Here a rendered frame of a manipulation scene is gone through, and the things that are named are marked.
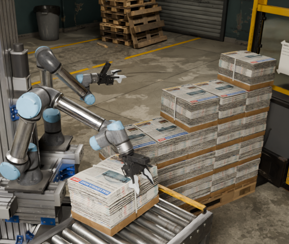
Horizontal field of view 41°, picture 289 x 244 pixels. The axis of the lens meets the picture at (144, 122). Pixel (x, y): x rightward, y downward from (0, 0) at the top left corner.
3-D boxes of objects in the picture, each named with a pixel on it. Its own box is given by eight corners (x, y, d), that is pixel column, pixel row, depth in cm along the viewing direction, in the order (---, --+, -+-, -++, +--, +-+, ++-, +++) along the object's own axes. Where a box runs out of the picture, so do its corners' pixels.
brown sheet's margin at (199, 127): (159, 115, 320) (160, 110, 318) (186, 109, 335) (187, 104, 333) (189, 132, 292) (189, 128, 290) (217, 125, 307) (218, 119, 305)
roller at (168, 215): (126, 194, 232) (126, 187, 230) (193, 229, 206) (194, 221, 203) (121, 198, 229) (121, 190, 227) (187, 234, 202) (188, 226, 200)
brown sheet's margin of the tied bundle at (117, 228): (93, 203, 214) (92, 196, 213) (133, 221, 197) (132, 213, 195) (71, 217, 203) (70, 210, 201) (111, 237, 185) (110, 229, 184)
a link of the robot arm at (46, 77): (42, 126, 276) (36, 50, 254) (40, 117, 289) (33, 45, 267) (59, 123, 281) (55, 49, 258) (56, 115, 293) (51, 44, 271)
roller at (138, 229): (104, 205, 218) (100, 202, 214) (173, 243, 191) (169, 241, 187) (100, 213, 217) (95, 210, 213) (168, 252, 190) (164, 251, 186)
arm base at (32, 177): (12, 185, 226) (10, 170, 222) (22, 171, 240) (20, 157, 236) (38, 186, 225) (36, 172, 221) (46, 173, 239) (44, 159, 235)
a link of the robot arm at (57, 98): (38, 94, 214) (116, 137, 212) (27, 100, 204) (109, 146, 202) (44, 76, 208) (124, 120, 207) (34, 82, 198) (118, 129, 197)
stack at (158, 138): (99, 220, 326) (97, 130, 292) (205, 181, 385) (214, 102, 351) (122, 248, 297) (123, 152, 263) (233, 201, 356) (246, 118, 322)
